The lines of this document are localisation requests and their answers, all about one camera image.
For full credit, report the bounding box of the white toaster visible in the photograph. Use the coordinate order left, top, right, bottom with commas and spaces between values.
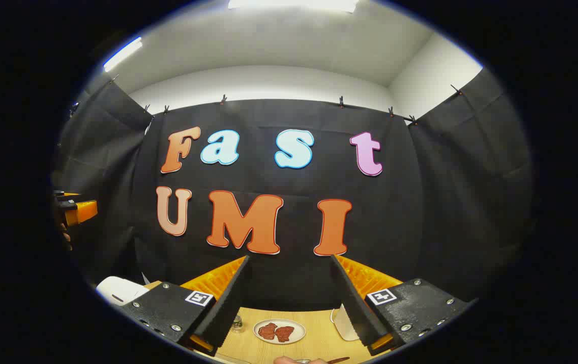
330, 304, 360, 342

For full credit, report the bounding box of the row of black cloth clips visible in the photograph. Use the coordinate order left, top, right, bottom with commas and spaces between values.
69, 75, 464, 126

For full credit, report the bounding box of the white rice cooker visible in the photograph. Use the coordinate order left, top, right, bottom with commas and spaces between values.
96, 276, 150, 307

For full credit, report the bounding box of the white round plate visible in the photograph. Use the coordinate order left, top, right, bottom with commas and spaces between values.
253, 318, 306, 345

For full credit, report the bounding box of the ceiling light panel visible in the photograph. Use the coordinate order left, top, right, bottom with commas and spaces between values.
227, 0, 360, 13
103, 36, 144, 72

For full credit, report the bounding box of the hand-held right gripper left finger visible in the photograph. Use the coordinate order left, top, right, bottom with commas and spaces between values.
121, 255, 251, 355

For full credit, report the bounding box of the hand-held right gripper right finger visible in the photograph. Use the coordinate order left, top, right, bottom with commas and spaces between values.
330, 255, 478, 356

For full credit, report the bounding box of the black backdrop cloth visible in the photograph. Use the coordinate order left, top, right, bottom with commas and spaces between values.
51, 68, 535, 311

